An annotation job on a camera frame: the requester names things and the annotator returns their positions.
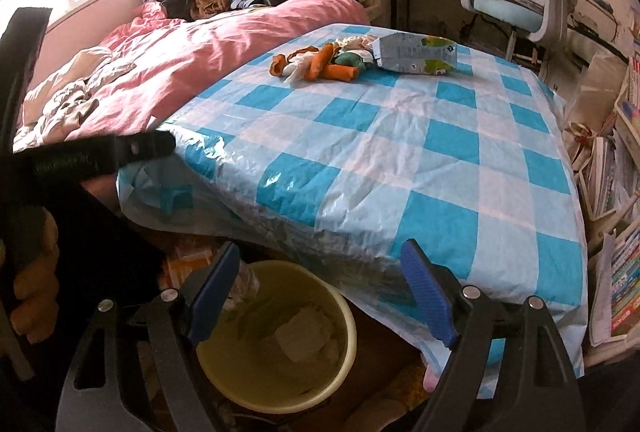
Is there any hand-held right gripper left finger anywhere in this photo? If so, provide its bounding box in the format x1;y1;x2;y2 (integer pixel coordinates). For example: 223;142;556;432
55;242;242;432

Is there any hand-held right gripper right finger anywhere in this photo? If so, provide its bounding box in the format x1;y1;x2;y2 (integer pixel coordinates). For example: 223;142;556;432
400;238;586;432

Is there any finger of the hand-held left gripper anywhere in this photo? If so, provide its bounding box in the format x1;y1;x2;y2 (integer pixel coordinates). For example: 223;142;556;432
116;131;177;172

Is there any yellow plastic bucket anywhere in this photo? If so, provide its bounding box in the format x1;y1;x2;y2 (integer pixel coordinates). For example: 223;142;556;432
195;261;357;413

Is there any white tissue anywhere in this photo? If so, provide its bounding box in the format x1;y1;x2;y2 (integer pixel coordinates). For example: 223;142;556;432
282;49;321;84

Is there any green wrapper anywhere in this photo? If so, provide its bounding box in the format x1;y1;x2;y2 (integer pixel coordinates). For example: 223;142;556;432
334;51;374;69

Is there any stained paper napkin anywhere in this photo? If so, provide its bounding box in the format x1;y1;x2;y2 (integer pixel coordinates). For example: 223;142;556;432
334;34;377;54

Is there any grey green drink carton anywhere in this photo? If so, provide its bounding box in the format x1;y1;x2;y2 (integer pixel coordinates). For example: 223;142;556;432
371;34;458;76

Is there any person's left hand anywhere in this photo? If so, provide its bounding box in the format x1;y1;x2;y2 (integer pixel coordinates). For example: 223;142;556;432
11;209;60;344

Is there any orange patterned packet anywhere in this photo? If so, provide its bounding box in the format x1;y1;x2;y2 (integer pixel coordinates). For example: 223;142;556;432
165;239;223;283

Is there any beige crumpled cloth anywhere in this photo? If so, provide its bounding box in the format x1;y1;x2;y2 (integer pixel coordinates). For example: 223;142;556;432
22;46;138;140

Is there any white paper scrap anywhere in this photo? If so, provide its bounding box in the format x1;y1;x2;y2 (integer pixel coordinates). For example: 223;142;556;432
274;305;341;363

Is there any pink duvet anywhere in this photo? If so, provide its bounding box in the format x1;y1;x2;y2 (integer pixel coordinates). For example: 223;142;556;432
12;0;371;148

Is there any blue white checkered tablecloth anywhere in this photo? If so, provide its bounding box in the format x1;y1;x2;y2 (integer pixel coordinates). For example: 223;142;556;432
116;23;588;398

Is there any shelf of books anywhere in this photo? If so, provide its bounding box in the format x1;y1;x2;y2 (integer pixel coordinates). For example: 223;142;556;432
575;52;640;348

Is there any clear plastic bag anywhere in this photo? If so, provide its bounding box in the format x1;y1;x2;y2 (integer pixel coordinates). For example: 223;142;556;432
562;50;628;128

